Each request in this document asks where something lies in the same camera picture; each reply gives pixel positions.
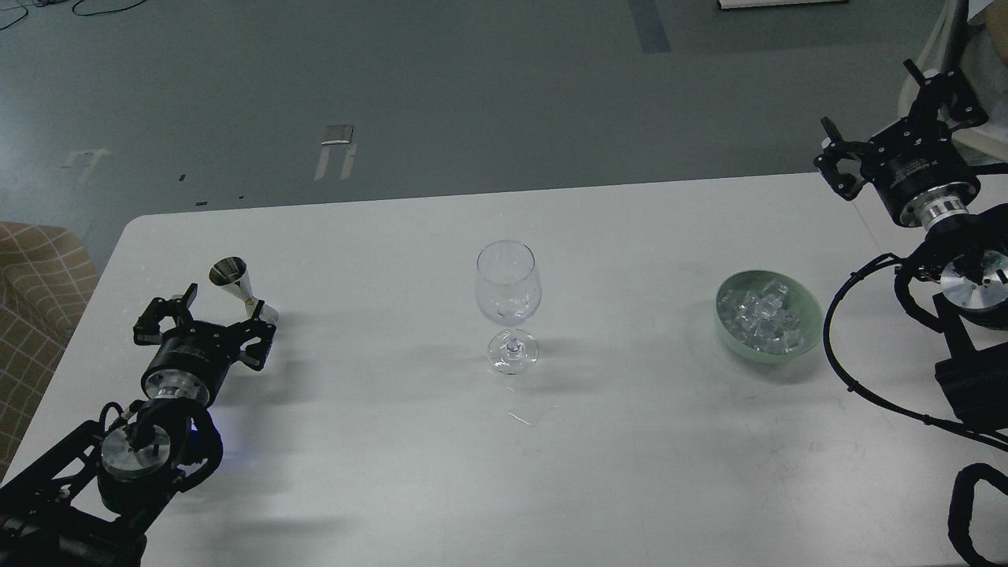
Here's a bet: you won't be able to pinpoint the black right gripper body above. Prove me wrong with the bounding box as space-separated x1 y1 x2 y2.
862 118 980 228

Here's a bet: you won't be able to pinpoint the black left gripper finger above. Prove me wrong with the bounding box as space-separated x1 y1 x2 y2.
229 300 278 371
133 284 198 346

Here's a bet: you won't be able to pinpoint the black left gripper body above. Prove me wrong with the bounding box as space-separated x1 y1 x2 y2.
141 324 240 408

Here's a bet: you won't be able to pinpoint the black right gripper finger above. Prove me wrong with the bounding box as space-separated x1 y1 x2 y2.
813 117 879 202
902 60 989 140

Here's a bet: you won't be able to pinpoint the steel double jigger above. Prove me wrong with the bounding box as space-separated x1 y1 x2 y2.
208 256 280 325

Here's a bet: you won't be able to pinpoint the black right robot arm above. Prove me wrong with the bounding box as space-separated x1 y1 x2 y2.
814 60 1007 451

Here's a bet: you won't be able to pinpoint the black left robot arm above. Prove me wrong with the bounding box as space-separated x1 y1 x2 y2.
2 284 280 566

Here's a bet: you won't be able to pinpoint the clear ice cubes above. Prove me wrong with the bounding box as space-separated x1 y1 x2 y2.
716 279 804 355

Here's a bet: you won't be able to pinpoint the clear wine glass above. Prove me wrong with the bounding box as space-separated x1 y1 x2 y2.
475 240 543 376

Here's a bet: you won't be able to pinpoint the person in white shirt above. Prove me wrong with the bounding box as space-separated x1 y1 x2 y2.
962 1 1007 155

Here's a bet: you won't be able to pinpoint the tan checkered cushion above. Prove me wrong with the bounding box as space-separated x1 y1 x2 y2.
1 221 98 474

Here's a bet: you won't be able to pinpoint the green bowl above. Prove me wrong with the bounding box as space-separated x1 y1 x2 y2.
713 270 825 364

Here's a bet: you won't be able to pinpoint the black floor cable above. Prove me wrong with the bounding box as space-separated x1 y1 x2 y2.
0 0 150 32

